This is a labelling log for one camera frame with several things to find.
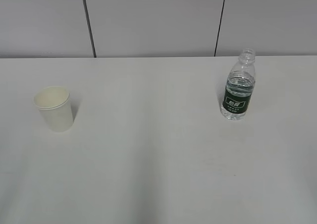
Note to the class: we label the clear green-label water bottle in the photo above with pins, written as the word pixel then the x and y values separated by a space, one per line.
pixel 239 86

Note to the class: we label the white paper cup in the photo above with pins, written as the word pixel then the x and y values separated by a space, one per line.
pixel 54 105

